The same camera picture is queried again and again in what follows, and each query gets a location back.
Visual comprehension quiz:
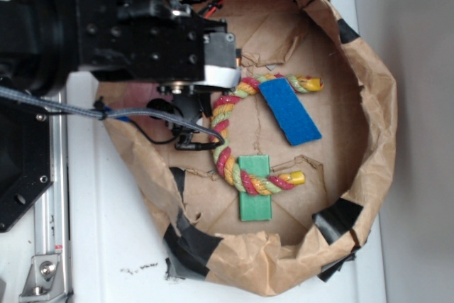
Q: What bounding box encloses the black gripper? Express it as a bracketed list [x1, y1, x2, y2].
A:
[76, 0, 241, 90]

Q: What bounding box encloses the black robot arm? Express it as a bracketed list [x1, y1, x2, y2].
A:
[1, 0, 240, 96]

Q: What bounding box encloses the blue sponge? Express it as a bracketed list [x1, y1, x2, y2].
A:
[259, 78, 322, 146]

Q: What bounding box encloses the green block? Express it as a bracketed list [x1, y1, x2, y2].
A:
[238, 155, 272, 221]

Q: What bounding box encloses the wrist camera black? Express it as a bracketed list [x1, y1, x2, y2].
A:
[147, 94, 221, 151]

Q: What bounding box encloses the grey braided cable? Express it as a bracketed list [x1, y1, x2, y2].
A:
[0, 86, 226, 148]

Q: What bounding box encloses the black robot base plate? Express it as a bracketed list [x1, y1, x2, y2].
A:
[0, 99, 52, 233]

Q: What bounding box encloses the aluminium rail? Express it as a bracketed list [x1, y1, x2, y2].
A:
[19, 92, 74, 303]

